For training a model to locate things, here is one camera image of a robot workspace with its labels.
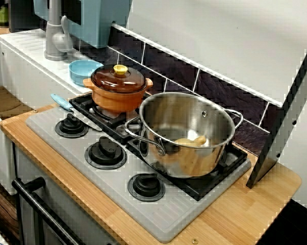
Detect black oven door handle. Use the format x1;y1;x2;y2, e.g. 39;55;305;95
11;176;86;245

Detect black burner grate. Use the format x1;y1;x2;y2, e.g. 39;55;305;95
68;93;248;202

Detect grey stove top panel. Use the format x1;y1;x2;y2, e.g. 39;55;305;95
25;106;252;243

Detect black stove knob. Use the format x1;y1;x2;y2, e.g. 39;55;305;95
54;113;89;139
127;173;166;203
84;136;127;170

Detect light blue bowl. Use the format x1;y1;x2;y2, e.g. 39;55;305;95
68;59;105;86

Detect brown lid with yellow knob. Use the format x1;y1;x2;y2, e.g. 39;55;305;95
90;64;146;94

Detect stainless steel pot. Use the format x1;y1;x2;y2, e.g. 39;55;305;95
124;92;244;179

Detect dark tile backsplash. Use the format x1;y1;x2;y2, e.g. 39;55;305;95
71;25;279;157

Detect orange toy cooking pot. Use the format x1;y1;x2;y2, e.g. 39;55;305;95
82;78;154;113

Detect yellow toy food piece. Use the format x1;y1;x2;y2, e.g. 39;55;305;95
173;135;207;148

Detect teal toy cabinet box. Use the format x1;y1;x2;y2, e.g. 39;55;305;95
33;0;134;49

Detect green can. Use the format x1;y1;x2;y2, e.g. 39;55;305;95
0;5;10;29

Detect knife with blue handle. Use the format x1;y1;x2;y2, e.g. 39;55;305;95
50;93;104;132

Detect wooden countertop board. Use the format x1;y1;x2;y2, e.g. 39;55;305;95
0;102;302;245

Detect black background panel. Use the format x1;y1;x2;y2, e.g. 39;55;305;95
9;0;46;33

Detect white toy sink unit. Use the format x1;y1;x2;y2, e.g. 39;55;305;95
0;30;93;197

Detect black upright side post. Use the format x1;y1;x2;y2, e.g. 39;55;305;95
246;33;307;189

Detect grey toy faucet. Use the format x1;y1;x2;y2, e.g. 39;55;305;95
43;0;74;62

